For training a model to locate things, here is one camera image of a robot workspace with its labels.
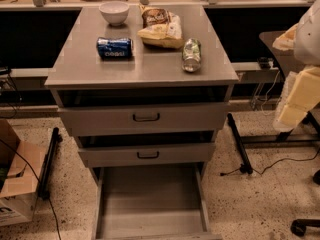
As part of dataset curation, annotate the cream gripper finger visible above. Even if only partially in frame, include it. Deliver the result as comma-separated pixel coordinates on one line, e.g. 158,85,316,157
272,24,297,51
273,65,320,132

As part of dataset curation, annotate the blue pepsi can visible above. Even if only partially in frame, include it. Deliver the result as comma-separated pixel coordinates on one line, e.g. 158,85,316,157
96,37,133,59

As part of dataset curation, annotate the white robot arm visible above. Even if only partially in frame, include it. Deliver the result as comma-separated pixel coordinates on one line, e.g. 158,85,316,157
272,0,320,132

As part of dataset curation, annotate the middle grey drawer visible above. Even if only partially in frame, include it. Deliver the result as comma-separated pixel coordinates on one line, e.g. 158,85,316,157
79,143,215,168

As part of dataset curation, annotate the top grey drawer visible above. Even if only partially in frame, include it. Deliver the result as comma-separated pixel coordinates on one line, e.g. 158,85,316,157
58,103,228,137

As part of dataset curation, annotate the grey drawer cabinet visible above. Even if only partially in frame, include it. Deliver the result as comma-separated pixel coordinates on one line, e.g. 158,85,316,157
44,4,240,240

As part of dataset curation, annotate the open bottom grey drawer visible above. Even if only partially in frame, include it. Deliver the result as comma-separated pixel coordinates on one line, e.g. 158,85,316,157
91,164,223,240

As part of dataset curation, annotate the black office chair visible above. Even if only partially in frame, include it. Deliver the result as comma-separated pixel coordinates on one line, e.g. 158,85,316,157
259,31,320,143

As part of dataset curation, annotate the black bar right floor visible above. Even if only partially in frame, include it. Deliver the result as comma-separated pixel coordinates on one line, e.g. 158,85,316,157
227,113,253,174

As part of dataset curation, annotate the black bar floor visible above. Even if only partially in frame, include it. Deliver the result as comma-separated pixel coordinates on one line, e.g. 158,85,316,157
227,113,253,174
38,127,62,200

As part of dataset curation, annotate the yellow chip bag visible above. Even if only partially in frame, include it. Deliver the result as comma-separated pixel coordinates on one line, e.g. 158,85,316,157
137,5,184,49

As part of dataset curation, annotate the chair caster base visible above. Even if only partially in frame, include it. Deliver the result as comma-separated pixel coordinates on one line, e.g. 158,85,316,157
290,170,320,237

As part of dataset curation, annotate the white ceramic bowl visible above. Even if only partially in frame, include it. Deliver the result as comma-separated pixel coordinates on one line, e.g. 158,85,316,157
99,1,129,26

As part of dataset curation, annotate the black bar left floor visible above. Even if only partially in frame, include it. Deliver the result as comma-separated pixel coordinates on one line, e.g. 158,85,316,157
38,127,62,200

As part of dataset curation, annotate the cardboard box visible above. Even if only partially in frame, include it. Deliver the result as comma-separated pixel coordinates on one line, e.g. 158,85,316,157
0,119,46,226

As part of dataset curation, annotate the black floor cable right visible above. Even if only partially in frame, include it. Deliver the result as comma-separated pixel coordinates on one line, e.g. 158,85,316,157
219,147,320,177

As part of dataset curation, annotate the black floor cable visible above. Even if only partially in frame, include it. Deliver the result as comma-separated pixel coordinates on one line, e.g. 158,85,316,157
0,138,63,240
219,147,320,177

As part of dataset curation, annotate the black floor cable left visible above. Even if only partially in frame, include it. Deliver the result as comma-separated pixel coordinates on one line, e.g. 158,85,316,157
0,138,63,240

